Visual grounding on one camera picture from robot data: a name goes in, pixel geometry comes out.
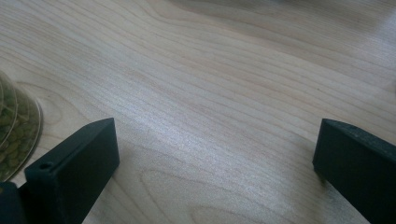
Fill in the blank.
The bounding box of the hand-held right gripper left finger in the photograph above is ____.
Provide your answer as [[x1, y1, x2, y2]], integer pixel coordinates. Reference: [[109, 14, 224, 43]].
[[19, 118, 120, 224]]

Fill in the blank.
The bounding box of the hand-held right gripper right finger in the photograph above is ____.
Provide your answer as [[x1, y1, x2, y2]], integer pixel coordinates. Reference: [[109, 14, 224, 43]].
[[312, 118, 396, 224]]

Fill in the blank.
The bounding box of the wooden cylinder jar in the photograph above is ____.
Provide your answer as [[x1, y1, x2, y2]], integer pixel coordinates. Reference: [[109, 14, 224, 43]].
[[0, 70, 44, 182]]

